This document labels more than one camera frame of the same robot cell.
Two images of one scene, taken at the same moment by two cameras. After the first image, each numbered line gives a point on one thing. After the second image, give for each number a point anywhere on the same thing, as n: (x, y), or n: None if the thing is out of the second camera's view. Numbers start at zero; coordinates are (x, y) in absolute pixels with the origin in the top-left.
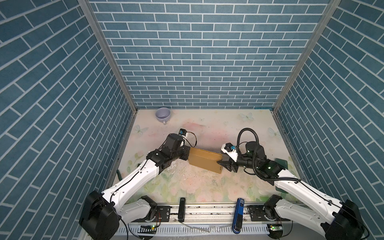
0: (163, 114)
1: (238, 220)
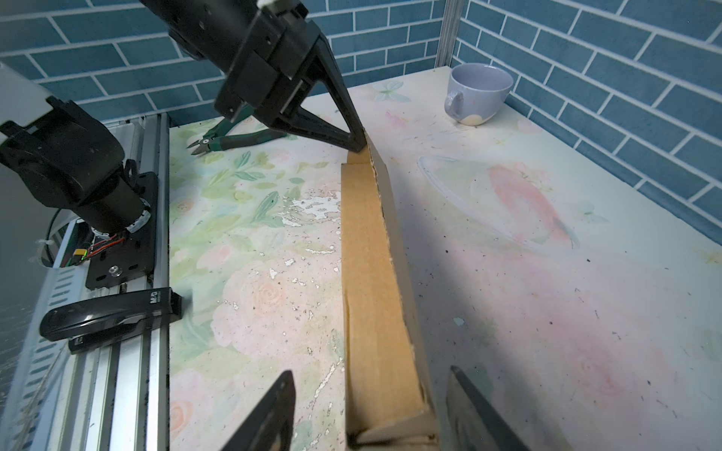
0: (477, 90)
1: None
